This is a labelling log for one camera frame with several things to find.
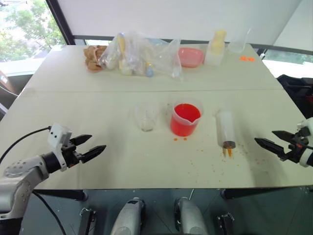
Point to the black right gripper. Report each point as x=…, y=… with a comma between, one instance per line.
x=296, y=149

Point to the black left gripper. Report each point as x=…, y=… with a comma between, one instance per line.
x=71, y=156

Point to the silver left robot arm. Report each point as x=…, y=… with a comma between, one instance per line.
x=23, y=169

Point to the large clear plastic syringe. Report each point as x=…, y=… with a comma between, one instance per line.
x=226, y=127

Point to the small clear plastic cup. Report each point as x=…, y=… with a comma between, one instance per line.
x=146, y=120

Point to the beaker of red liquid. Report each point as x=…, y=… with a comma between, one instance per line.
x=184, y=122

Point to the black table leg clamp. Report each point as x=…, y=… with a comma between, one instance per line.
x=226, y=224
x=86, y=220

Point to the silver robot leg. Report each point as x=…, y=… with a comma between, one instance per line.
x=190, y=218
x=128, y=218

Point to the small orange piece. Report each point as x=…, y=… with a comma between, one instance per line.
x=251, y=59
x=243, y=58

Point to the small blue toy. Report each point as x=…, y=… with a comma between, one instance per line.
x=149, y=71

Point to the clear empty beaker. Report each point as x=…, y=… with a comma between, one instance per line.
x=236, y=46

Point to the white translucent container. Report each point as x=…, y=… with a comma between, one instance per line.
x=214, y=58

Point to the clear plastic bag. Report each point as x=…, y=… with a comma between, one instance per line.
x=141, y=51

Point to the yellow plastic bottle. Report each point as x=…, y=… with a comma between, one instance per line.
x=218, y=41

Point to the pink plastic bowl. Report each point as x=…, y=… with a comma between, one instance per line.
x=192, y=56

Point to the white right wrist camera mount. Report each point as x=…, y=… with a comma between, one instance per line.
x=305, y=124

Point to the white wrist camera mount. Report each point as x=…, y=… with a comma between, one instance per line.
x=56, y=133
x=305, y=124

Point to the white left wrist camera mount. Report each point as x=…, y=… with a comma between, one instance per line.
x=56, y=133

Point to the black table frame bar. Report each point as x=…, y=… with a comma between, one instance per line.
x=254, y=192
x=63, y=194

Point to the dark window frame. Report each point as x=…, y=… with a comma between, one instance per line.
x=61, y=22

